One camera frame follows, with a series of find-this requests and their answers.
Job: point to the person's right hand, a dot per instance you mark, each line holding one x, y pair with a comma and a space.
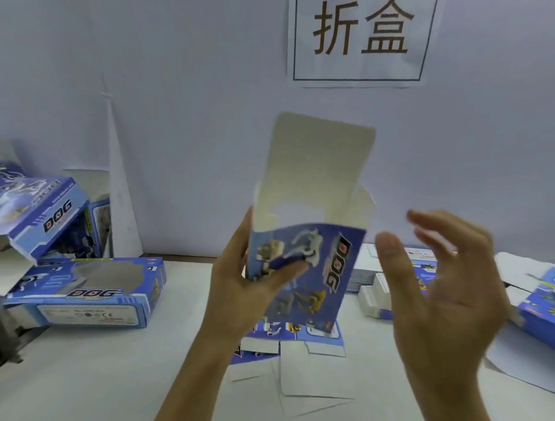
451, 312

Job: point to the person's left hand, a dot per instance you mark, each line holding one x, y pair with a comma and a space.
232, 290

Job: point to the person's right thumb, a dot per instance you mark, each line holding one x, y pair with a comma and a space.
390, 260

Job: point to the person's left thumb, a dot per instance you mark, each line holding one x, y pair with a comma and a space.
284, 276

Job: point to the blue toy carton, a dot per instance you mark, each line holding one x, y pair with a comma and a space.
321, 173

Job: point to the person's left forearm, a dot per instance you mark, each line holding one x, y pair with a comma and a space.
197, 377

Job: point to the person's right forearm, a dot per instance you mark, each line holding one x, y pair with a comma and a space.
451, 399

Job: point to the stack of flat cartons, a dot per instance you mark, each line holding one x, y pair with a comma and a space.
373, 295

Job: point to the flat unfolded blue carton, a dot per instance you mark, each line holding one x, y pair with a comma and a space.
316, 368
251, 362
533, 312

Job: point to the folded blue window toy box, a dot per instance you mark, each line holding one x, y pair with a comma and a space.
8, 186
99, 286
97, 230
43, 212

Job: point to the white paper sign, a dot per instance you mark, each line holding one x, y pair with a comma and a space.
364, 39

